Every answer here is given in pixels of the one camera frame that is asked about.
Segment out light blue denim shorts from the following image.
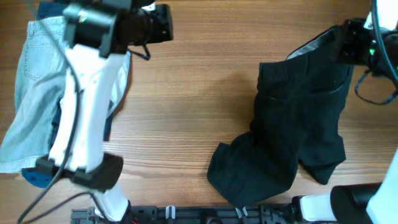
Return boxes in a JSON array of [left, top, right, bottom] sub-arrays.
[[1, 16, 131, 173]]

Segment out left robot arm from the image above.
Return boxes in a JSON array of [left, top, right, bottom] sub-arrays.
[[36, 1, 173, 223]]

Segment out grey rail clip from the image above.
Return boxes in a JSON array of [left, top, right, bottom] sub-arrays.
[[235, 207, 248, 219], [165, 205, 176, 220]]

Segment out black shorts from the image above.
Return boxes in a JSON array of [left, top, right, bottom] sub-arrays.
[[207, 26, 353, 208]]

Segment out right grey rail clip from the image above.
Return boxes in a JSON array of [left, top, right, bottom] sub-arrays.
[[235, 207, 248, 219]]

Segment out left grey rail clip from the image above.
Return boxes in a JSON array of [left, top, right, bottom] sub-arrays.
[[165, 205, 176, 220]]

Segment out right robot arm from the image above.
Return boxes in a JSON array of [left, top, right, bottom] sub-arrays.
[[277, 1, 397, 202]]

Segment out dark blue garment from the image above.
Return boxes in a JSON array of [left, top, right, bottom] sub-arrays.
[[21, 0, 114, 188]]

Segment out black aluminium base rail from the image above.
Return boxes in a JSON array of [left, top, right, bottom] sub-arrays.
[[70, 203, 340, 224]]

